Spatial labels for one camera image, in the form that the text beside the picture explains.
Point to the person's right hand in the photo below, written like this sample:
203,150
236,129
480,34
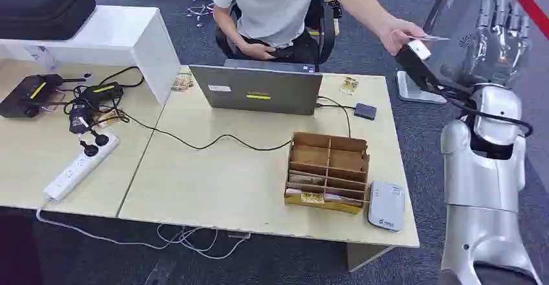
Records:
257,50

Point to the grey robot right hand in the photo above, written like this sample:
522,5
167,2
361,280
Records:
497,47

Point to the person's left hand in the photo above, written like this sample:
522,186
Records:
399,34

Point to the thin pale card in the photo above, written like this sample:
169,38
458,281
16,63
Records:
431,38

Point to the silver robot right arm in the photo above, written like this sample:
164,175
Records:
480,180

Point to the grey laptop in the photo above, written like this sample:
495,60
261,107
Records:
257,90

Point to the person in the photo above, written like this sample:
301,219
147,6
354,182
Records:
274,8

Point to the red floor tape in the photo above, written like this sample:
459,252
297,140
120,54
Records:
527,4

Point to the white stand base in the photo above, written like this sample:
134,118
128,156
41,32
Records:
418,90

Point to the chrome chair base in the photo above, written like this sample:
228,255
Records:
200,7

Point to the yellow snack packet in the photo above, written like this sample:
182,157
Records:
349,85

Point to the brown snack packet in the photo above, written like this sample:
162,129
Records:
182,82

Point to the small black hub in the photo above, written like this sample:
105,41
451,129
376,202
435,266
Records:
365,111

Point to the brown card in box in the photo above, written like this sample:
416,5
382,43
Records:
306,179

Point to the wooden card box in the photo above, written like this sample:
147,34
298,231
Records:
328,171

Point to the white desk riser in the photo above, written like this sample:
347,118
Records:
111,38

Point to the card with yellow label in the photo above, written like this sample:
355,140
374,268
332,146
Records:
317,197

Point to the black power adapter yellow label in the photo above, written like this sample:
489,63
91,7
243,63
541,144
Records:
103,91

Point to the grey card reader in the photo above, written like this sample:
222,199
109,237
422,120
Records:
386,206

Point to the black round plug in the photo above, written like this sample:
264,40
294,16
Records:
100,138
89,148

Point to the black power adapter white label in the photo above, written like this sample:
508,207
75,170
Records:
79,119

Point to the white power strip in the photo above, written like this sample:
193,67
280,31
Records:
79,167

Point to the black hard case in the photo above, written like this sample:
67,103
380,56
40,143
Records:
43,4

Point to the black router with antennas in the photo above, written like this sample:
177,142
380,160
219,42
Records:
28,96

